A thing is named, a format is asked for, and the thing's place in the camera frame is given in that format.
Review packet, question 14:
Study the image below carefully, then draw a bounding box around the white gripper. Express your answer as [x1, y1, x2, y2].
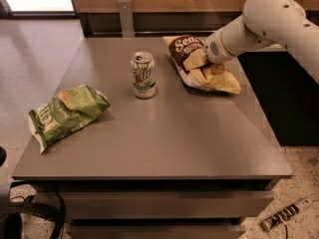
[183, 16, 273, 75]

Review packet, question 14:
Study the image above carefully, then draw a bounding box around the brown multigrain chip bag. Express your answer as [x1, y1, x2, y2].
[163, 35, 241, 95]

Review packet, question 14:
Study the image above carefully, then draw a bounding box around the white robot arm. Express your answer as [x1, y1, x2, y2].
[186, 0, 319, 83]

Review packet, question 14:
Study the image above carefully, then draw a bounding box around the green jalapeno chip bag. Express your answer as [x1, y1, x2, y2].
[28, 85, 111, 152]

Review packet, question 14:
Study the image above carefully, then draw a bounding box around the white soda can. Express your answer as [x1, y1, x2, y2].
[131, 51, 156, 99]

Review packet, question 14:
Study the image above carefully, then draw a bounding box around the grey drawer cabinet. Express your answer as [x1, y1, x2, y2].
[13, 38, 292, 239]

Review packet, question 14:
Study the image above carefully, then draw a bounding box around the white power strip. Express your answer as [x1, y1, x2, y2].
[260, 198, 313, 232]

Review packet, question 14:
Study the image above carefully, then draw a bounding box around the black chair base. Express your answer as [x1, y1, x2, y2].
[0, 146, 67, 239]

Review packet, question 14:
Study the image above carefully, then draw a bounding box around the left metal bracket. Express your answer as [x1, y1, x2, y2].
[118, 0, 135, 38]

